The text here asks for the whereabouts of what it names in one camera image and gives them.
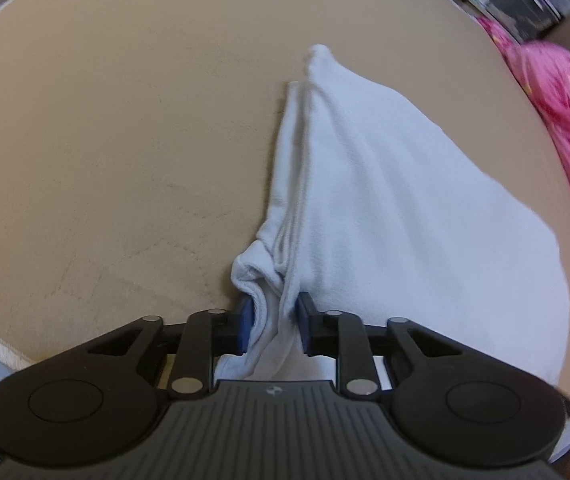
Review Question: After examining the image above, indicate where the white small garment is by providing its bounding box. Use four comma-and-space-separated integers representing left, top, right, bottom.
215, 45, 570, 384

